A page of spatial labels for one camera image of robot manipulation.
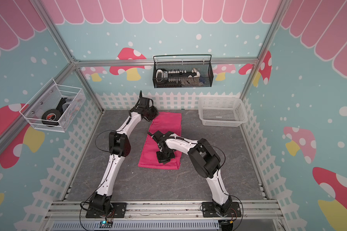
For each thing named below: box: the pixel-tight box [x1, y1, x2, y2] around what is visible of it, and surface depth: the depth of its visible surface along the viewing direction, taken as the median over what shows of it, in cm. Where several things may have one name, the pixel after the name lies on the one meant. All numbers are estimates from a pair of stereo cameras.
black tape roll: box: [41, 108, 62, 127], surface depth 70 cm
